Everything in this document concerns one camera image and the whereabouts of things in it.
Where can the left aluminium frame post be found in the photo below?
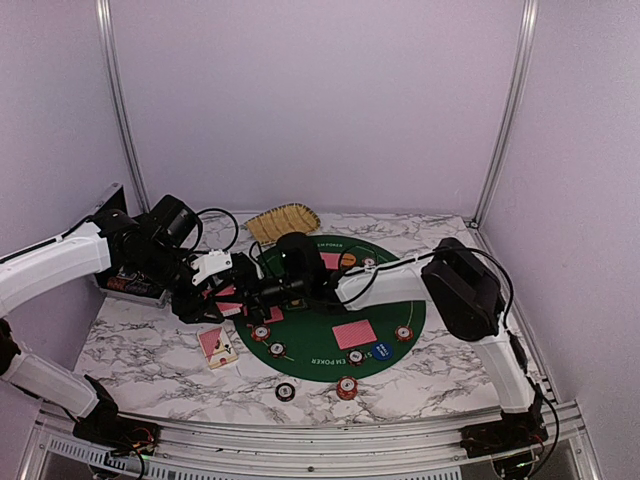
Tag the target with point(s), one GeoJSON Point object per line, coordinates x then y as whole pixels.
{"type": "Point", "coordinates": [109, 49]}

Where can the black poker chip stack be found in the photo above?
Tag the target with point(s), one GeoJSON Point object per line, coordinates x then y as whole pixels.
{"type": "Point", "coordinates": [285, 392]}

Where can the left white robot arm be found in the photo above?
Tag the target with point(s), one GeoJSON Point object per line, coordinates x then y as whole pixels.
{"type": "Point", "coordinates": [48, 299]}

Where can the orange big blind button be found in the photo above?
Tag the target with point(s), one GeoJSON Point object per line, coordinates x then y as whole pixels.
{"type": "Point", "coordinates": [348, 260]}

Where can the blue small blind button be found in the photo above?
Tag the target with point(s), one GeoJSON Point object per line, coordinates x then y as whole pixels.
{"type": "Point", "coordinates": [382, 351]}

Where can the aluminium poker case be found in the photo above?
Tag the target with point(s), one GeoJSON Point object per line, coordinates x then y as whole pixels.
{"type": "Point", "coordinates": [114, 198]}

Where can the woven bamboo tray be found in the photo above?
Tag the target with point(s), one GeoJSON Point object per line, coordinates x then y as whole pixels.
{"type": "Point", "coordinates": [267, 227]}

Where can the ace card box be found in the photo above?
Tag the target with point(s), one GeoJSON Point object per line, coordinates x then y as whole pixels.
{"type": "Point", "coordinates": [217, 347]}

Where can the orange purple chip row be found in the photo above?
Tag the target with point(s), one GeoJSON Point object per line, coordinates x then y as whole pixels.
{"type": "Point", "coordinates": [133, 287]}

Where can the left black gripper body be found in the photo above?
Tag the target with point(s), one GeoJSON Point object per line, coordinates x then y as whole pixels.
{"type": "Point", "coordinates": [158, 266]}

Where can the front aluminium rail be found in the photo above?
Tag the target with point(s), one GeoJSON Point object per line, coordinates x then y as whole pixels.
{"type": "Point", "coordinates": [404, 450]}

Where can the right aluminium frame post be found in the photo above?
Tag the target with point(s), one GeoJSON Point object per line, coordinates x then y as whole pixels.
{"type": "Point", "coordinates": [515, 92]}

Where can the red backed card deck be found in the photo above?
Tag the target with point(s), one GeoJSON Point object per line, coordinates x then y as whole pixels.
{"type": "Point", "coordinates": [229, 309]}

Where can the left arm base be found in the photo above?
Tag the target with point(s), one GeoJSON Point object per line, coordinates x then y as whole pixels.
{"type": "Point", "coordinates": [104, 425]}

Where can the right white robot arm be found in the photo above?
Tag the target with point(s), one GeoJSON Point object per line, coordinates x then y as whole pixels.
{"type": "Point", "coordinates": [466, 294]}

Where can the red backed playing card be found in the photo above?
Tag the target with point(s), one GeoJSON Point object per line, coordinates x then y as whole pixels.
{"type": "Point", "coordinates": [331, 260]}
{"type": "Point", "coordinates": [354, 334]}
{"type": "Point", "coordinates": [272, 315]}

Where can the aluminium frame post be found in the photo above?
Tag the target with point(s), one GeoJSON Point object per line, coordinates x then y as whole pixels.
{"type": "Point", "coordinates": [109, 49]}
{"type": "Point", "coordinates": [515, 92]}

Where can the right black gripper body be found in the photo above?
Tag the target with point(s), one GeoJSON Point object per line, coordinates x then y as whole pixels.
{"type": "Point", "coordinates": [265, 295]}

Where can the green round poker mat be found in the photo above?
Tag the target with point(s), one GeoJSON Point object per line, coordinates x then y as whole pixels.
{"type": "Point", "coordinates": [312, 351]}

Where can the red poker chip stack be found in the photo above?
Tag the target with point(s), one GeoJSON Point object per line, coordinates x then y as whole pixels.
{"type": "Point", "coordinates": [347, 388]}

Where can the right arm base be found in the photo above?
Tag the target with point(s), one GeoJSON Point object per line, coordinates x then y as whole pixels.
{"type": "Point", "coordinates": [511, 431]}

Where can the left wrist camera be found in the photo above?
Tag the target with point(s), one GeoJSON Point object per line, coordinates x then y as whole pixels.
{"type": "Point", "coordinates": [210, 264]}

